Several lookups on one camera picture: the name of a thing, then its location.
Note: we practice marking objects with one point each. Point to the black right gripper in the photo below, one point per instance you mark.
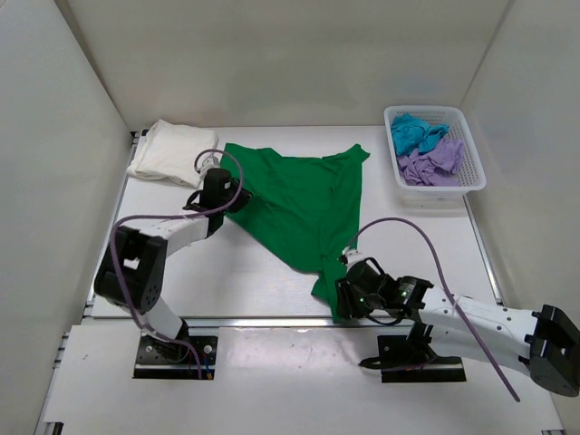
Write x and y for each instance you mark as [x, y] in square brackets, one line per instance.
[346, 308]

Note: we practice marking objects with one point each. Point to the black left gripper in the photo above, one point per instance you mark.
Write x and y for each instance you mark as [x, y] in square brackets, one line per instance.
[244, 197]

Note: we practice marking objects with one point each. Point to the green t-shirt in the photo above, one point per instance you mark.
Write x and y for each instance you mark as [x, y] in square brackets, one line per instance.
[304, 210]

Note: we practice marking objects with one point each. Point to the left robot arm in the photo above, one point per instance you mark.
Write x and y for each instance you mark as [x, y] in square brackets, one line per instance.
[131, 273]

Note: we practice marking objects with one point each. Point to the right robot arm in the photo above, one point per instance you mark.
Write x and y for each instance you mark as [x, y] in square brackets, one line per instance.
[446, 329]

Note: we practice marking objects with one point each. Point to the folded white t-shirt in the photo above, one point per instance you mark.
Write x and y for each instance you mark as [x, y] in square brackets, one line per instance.
[169, 152]

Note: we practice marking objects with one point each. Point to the lilac t-shirt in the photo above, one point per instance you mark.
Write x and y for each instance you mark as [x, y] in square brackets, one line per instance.
[439, 167]

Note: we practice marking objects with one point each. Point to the white plastic basket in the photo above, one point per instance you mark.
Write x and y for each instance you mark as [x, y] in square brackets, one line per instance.
[471, 175]

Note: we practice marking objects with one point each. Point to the teal t-shirt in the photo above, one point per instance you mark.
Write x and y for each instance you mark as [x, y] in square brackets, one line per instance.
[410, 133]

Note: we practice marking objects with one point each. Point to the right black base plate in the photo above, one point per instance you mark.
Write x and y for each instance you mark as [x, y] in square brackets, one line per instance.
[402, 360]

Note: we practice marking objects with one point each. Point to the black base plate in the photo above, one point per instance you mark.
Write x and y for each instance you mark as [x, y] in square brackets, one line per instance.
[157, 360]
[402, 360]

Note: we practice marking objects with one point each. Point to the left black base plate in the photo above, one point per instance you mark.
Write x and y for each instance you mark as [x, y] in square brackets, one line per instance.
[157, 360]

